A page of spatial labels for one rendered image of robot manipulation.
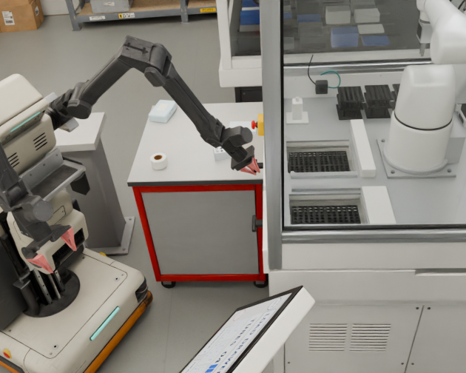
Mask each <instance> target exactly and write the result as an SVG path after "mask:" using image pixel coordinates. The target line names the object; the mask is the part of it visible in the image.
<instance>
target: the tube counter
mask: <svg viewBox="0 0 466 373"><path fill-rule="evenodd" d="M230 351H231V350H227V351H223V352H221V353H220V355H219V356H218V357H217V358H216V359H215V361H214V362H213V363H212V364H211V366H210V367H209V368H208V369H207V370H206V371H205V372H204V373H212V372H213V371H214V370H215V368H216V367H217V366H218V365H219V363H220V362H221V361H222V360H223V359H224V357H225V356H226V355H227V354H228V353H229V352H230Z"/></svg>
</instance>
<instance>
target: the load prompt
mask: <svg viewBox="0 0 466 373"><path fill-rule="evenodd" d="M275 310H276V309H272V310H270V311H267V312H265V313H264V314H263V315H262V316H261V318H260V319H259V320H258V321H257V322H256V323H255V324H254V325H253V327H252V328H251V329H250V330H249V332H248V333H247V334H246V335H245V336H244V338H243V339H242V340H241V341H240V342H239V343H238V344H237V345H236V346H235V348H234V349H233V350H232V352H231V353H230V354H229V355H228V356H227V358H226V359H225V360H224V361H223V362H222V363H221V364H220V365H219V366H218V368H217V369H216V370H215V371H214V373H224V372H225V370H226V369H227V368H228V367H229V365H230V364H231V363H232V362H233V360H234V359H235V358H236V357H237V356H238V355H239V354H240V353H241V351H242V350H243V349H244V348H245V346H246V345H247V344H248V343H249V341H250V340H251V339H252V338H253V337H254V336H255V335H256V333H257V332H258V331H259V330H260V328H261V327H262V326H263V325H264V323H265V322H266V321H267V320H268V319H269V318H270V317H271V315H272V314H273V313H274V312H275Z"/></svg>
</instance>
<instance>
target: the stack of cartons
mask: <svg viewBox="0 0 466 373"><path fill-rule="evenodd" d="M43 21H44V14H43V11H42V8H41V2H40V0H0V33H6V32H16V31H26V30H37V29H38V28H39V27H40V26H41V24H42V22H43Z"/></svg>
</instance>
